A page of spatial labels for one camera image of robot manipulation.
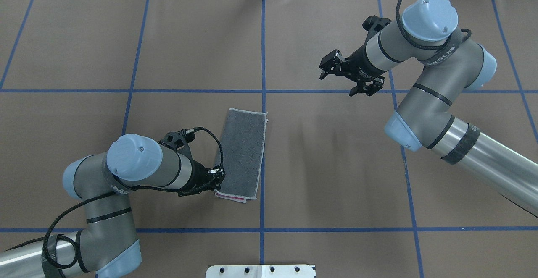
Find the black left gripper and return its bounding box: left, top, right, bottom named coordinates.
left=177, top=160, right=225, bottom=197

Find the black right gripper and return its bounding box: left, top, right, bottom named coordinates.
left=319, top=45, right=385, bottom=97

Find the pink towel with white trim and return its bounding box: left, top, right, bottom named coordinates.
left=215, top=108, right=268, bottom=203

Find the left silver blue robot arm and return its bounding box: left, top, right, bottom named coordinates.
left=1, top=128, right=225, bottom=278

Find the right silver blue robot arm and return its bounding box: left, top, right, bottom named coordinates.
left=319, top=0, right=538, bottom=215

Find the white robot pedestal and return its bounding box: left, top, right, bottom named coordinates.
left=205, top=264, right=316, bottom=278

